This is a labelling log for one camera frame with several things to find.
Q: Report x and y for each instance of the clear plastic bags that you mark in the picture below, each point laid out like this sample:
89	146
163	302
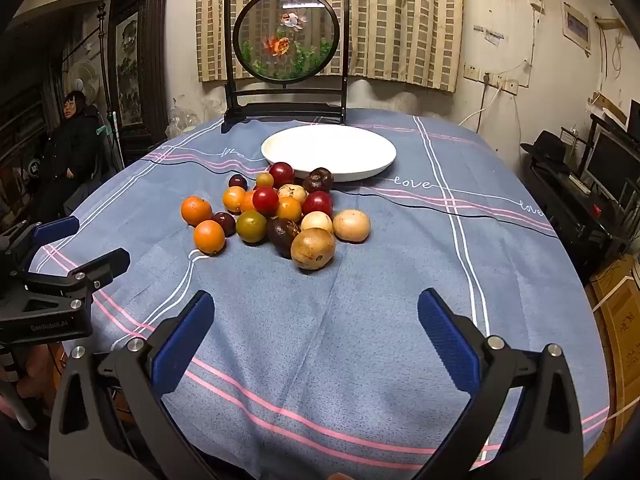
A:
185	120

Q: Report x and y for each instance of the green tangerine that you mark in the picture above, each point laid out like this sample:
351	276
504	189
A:
251	226

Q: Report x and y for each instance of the black monitor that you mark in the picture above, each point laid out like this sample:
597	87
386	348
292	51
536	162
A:
612	162

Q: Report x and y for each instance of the tan speckled fruit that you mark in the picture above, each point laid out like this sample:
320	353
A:
351	225

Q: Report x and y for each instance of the black hat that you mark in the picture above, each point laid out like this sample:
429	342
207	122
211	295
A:
547	147

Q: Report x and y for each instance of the small yellow-brown fruit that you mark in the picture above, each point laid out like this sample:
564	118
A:
264	180

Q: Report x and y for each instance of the goldfish embroidery table screen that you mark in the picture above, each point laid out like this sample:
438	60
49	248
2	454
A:
286	35

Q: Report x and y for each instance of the orange tangerine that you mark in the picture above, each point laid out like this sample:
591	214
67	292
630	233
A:
209	237
247	203
232	199
196	210

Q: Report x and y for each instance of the beige checked curtain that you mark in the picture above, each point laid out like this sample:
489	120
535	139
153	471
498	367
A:
400	20

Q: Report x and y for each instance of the white framed wall notice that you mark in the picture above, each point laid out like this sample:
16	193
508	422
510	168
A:
576	25

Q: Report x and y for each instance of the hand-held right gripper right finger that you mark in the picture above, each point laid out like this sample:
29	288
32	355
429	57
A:
447	345

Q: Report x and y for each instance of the blue plaid tablecloth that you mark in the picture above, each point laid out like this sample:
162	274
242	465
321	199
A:
350	320

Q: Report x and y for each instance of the dark framed landscape painting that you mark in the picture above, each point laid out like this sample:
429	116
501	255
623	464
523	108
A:
131	70

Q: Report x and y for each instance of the glossy red tomato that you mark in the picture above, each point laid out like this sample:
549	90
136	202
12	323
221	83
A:
265	200

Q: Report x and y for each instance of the dark purple plum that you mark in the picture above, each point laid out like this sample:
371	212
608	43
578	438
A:
237	181
226	223

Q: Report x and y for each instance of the white electric fan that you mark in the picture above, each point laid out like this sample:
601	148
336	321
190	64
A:
82	77

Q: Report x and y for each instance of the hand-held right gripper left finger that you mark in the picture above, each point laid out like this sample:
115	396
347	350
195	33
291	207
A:
182	342

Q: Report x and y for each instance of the yellow-orange citrus fruit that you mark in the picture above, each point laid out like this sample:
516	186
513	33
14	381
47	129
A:
288	209

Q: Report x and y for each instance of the pale speckled fruit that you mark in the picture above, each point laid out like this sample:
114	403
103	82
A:
292	192

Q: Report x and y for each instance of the white wall socket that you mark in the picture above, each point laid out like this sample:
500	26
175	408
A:
510	85
487	78
472	71

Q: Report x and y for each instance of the red plum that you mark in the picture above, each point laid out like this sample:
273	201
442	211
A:
317	204
281	174

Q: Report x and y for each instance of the large tan round fruit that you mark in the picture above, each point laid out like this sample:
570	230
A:
312	248

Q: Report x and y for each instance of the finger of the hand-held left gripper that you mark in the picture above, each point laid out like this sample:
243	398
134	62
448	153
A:
55	230
100	266

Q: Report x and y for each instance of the dark purple passion fruit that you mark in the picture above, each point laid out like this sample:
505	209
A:
317	180
281	236

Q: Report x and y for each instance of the black equipment rack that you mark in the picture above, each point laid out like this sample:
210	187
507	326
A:
565	210

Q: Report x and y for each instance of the pale yellow round fruit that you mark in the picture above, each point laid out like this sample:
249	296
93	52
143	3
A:
316	221

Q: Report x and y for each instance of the white oval plate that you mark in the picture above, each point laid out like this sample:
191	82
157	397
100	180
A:
325	152

